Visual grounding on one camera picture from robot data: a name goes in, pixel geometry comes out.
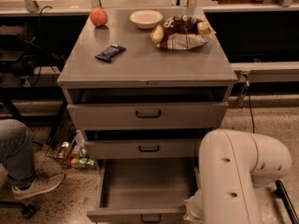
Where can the black office chair base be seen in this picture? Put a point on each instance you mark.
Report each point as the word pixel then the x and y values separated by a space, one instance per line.
pixel 27 211

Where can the grey metal drawer cabinet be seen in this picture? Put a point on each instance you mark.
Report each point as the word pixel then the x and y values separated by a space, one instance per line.
pixel 142 74

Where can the person leg in jeans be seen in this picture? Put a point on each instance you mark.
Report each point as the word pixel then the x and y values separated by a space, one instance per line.
pixel 16 153

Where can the grey sneaker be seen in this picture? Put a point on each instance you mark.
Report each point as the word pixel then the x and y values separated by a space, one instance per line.
pixel 42 184

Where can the wire basket with items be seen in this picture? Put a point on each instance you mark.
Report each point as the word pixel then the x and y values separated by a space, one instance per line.
pixel 69 151

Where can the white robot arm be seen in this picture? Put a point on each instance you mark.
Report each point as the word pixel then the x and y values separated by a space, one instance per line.
pixel 232 165

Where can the grey drawer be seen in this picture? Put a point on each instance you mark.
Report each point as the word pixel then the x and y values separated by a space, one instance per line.
pixel 144 191
pixel 147 116
pixel 139 149

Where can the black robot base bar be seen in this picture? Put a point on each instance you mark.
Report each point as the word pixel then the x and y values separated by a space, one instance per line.
pixel 281 192

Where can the red apple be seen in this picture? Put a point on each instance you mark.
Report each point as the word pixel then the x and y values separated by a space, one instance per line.
pixel 98 17

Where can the grey middle drawer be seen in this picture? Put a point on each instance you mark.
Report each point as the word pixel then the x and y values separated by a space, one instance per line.
pixel 139 149

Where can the white bowl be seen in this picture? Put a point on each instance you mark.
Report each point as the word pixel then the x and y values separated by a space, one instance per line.
pixel 146 19

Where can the dark blue snack bar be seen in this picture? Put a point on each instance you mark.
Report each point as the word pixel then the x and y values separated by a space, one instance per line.
pixel 110 53

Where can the grey top drawer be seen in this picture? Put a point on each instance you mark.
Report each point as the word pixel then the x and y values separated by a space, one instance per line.
pixel 147 116

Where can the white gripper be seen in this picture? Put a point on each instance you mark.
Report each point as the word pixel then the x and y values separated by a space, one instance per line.
pixel 194 206

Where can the grey bottom drawer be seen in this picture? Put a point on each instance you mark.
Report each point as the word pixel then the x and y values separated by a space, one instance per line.
pixel 144 191

